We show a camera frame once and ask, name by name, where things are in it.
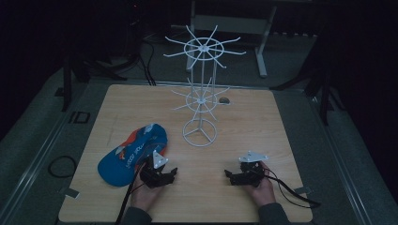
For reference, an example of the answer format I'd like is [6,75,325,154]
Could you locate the black floor bracket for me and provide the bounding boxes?
[68,111,91,125]

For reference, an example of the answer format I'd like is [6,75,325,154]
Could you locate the white wire hat rack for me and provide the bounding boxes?
[162,24,247,148]

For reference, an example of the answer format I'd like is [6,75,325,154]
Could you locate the person's left hand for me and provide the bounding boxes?
[130,163,164,213]

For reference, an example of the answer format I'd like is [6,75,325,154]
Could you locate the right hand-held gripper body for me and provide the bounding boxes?
[234,150,270,188]

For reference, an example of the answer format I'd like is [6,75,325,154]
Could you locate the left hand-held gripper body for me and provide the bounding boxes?
[139,149,170,189]

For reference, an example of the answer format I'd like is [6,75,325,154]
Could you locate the metal table clip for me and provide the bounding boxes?
[63,187,81,200]

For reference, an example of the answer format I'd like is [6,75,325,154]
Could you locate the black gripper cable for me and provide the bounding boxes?
[262,168,322,209]
[115,157,152,225]

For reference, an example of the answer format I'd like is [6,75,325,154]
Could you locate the blue and orange baseball cap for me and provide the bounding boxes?
[97,123,169,188]

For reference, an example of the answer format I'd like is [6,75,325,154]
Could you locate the person's right hand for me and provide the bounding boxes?
[242,160,277,208]

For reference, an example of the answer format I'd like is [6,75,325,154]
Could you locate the black cable loop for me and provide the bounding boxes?
[47,155,78,179]

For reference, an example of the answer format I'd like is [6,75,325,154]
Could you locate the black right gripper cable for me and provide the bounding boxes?
[262,168,322,209]

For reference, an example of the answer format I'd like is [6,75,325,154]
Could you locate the white metal desk frame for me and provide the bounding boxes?
[186,0,279,79]

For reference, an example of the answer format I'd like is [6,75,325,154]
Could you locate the black floor cables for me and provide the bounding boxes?
[136,38,158,86]

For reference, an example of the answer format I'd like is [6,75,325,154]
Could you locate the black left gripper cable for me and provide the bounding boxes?
[115,157,152,225]

